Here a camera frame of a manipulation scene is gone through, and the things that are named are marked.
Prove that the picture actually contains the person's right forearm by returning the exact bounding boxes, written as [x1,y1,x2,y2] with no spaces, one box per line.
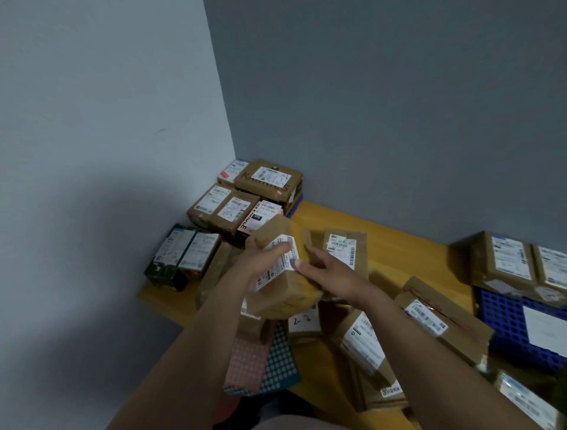
[361,288,541,430]

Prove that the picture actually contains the person's right hand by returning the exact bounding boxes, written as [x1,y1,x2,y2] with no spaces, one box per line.
[294,241,378,307]

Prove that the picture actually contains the person's left forearm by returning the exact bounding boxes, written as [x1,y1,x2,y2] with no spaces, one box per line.
[106,274,258,430]

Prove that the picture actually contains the person's left hand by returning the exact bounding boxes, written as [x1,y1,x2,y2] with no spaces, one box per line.
[230,234,293,289]

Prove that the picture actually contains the dark green box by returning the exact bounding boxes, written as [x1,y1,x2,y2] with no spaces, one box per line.
[144,224,198,292]

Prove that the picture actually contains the white paper note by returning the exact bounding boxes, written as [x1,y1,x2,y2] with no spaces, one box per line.
[522,305,567,357]

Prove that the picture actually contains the pink dot sticker sheet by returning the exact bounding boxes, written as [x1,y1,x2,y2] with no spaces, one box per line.
[223,336,275,395]

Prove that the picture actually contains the box with black KARRIE band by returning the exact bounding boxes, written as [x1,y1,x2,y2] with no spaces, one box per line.
[233,159,304,216]

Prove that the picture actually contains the small tall box white labels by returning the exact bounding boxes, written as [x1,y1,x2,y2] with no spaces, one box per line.
[288,305,323,344]

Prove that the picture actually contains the box with 004 label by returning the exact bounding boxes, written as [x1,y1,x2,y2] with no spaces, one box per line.
[350,359,409,413]

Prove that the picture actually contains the blue plastic grid pallet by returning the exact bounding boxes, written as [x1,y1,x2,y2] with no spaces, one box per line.
[285,193,304,219]
[476,285,567,375]

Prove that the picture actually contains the box marked 3-3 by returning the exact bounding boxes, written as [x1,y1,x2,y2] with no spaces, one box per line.
[332,310,397,386]

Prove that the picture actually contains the small cardboard parcel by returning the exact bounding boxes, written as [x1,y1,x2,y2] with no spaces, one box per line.
[217,159,250,187]
[531,243,567,309]
[187,184,234,229]
[470,231,539,300]

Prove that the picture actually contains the teal sticker sheet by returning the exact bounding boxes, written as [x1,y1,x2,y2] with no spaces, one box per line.
[223,323,302,398]

